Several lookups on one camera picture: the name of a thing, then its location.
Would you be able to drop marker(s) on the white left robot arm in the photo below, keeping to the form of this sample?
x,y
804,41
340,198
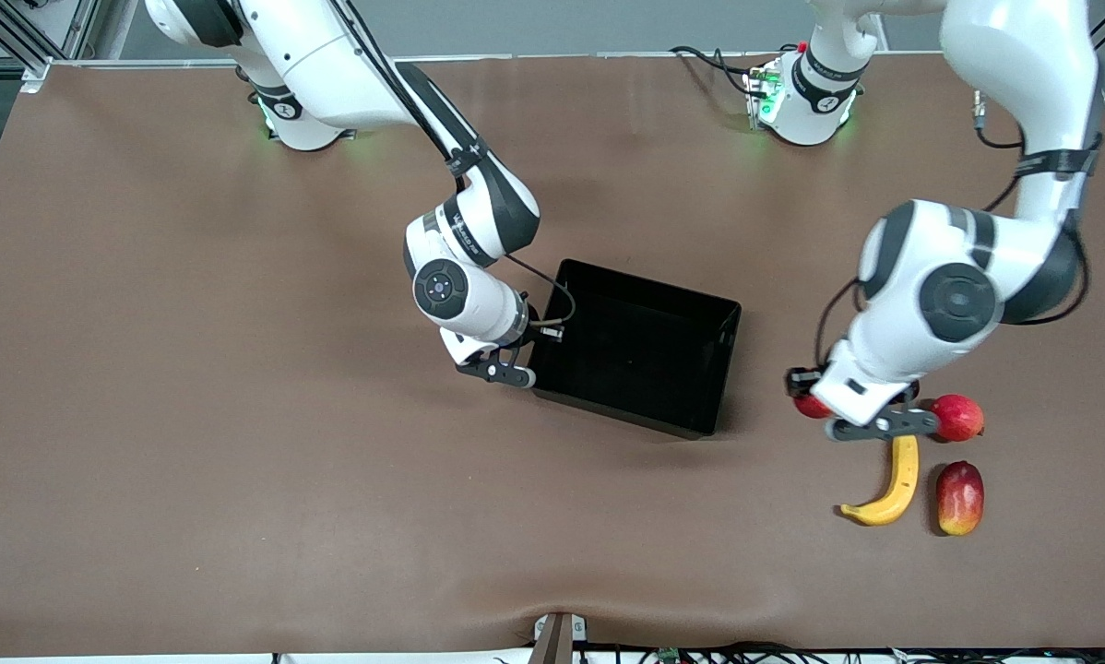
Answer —
x,y
1014,74

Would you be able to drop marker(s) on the brown table cover mat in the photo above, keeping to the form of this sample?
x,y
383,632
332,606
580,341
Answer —
x,y
193,415

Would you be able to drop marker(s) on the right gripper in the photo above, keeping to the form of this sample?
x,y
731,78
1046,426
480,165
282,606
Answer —
x,y
531,335

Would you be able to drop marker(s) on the round red fruit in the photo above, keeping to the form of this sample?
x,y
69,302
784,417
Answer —
x,y
958,417

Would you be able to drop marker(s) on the yellow banana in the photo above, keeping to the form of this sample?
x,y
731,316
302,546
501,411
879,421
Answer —
x,y
903,480

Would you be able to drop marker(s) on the small red yellow apple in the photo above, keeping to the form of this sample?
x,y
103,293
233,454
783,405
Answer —
x,y
809,408

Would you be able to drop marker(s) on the red yellow mango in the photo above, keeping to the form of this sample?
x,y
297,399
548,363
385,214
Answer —
x,y
960,498

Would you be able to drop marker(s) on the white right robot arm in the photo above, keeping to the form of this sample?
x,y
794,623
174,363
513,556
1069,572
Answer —
x,y
331,74

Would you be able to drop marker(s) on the black plastic box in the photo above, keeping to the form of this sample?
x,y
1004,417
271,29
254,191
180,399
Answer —
x,y
635,360

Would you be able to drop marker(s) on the table edge clamp bracket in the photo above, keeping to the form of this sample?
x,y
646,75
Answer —
x,y
557,641

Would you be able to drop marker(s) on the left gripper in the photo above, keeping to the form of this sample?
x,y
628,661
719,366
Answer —
x,y
800,378

